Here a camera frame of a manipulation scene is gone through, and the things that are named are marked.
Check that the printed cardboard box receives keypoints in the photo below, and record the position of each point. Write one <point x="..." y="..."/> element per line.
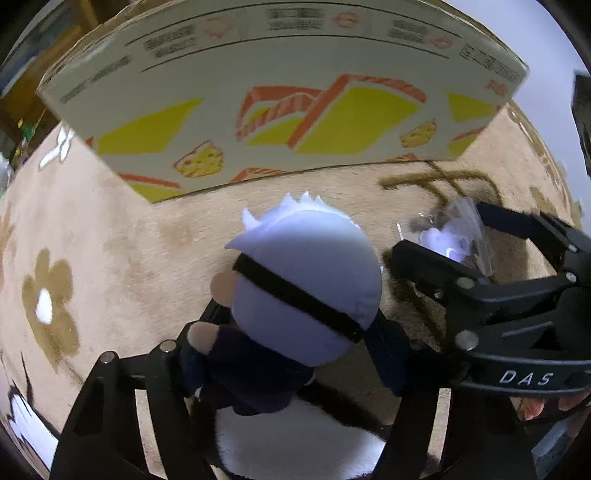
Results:
<point x="277" y="69"/>

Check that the person's right hand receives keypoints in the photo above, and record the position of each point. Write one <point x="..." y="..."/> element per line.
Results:
<point x="535" y="408"/>

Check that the white-haired navy plush doll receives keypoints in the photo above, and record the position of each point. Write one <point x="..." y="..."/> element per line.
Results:
<point x="304" y="277"/>

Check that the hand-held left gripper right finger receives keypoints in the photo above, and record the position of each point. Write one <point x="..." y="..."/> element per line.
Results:
<point x="390" y="360"/>

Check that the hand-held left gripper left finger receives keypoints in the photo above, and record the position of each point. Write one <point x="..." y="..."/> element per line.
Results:
<point x="189" y="374"/>

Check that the green glass bottle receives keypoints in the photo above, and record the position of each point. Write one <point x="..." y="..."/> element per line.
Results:
<point x="27" y="131"/>

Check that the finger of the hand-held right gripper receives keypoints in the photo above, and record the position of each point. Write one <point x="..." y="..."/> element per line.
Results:
<point x="429" y="265"/>
<point x="545" y="230"/>

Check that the wooden wardrobe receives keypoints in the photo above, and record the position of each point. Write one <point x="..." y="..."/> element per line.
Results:
<point x="41" y="41"/>

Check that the beige flowered blanket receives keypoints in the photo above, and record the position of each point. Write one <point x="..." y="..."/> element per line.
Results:
<point x="138" y="258"/>

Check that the clear plastic packet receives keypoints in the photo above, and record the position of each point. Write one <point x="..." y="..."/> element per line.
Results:
<point x="443" y="235"/>

